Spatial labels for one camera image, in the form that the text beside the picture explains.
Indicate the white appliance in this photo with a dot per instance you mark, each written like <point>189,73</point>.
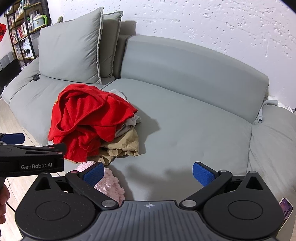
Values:
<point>27,48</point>

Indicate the khaki pants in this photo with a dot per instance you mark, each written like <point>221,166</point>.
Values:
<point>122,146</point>

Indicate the grey sofa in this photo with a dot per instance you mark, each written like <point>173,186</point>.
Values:
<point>185,120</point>

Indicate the pink fluffy blanket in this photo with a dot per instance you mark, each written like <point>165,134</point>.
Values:
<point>111,185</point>

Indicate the phone with cream case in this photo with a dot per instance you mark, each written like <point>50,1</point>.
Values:
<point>285,208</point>

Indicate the person's left hand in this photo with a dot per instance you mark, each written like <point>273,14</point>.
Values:
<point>3,201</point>

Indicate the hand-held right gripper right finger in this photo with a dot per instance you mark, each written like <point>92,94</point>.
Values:
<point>203,174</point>

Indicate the wooden bookshelf with books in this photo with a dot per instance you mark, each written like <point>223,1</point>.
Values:
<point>20,27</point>

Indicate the red wall decoration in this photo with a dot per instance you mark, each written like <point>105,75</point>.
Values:
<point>3,32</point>

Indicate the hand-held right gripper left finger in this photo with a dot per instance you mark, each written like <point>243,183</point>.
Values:
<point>93,174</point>

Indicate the small black device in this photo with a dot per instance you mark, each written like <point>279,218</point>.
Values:
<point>35,77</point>

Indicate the large grey cushion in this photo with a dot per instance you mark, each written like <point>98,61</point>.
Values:
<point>69,46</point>

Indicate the small grey cushion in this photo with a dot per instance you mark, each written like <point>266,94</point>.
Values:
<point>111,41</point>

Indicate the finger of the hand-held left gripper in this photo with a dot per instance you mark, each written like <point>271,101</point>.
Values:
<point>34,150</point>
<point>13,138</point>

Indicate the red fleece sweatshirt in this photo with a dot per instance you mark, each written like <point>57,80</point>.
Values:
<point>87,111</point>

